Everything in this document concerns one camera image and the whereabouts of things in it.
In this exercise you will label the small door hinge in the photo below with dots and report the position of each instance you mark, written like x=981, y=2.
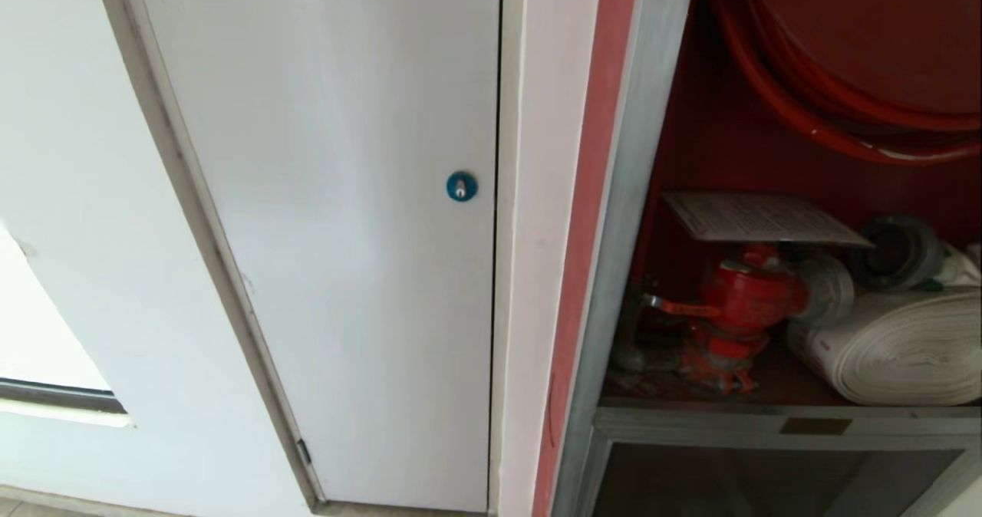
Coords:
x=304, y=451

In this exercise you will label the white inspection card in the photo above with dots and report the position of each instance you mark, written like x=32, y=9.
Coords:
x=759, y=218

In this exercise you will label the white metal door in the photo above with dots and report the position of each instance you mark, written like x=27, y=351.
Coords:
x=322, y=233

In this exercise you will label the fire hydrant cabinet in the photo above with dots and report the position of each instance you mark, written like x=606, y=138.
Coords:
x=614, y=218

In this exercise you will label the blue round door lock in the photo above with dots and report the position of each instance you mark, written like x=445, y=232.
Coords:
x=461, y=186

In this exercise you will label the red fire hydrant valve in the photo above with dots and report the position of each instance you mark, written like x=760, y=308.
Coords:
x=740, y=306

